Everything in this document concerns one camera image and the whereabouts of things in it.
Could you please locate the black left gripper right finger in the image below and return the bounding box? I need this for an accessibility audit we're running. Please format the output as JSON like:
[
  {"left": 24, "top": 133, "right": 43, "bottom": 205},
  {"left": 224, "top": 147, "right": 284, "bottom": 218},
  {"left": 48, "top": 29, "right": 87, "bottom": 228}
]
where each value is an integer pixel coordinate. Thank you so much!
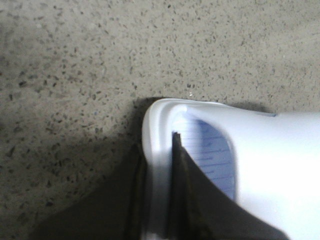
[{"left": 167, "top": 132, "right": 288, "bottom": 240}]

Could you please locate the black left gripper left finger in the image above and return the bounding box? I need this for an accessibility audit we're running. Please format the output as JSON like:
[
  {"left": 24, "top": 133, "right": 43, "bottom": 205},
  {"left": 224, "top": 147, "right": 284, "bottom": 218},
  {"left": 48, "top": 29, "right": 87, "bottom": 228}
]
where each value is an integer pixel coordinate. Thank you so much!
[{"left": 29, "top": 144, "right": 147, "bottom": 240}]

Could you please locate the light blue slipper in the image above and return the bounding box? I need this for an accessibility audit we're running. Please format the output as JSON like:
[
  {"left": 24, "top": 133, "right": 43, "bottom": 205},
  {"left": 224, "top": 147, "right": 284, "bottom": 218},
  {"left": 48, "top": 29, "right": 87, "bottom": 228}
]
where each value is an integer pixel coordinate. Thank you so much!
[{"left": 141, "top": 98, "right": 320, "bottom": 240}]

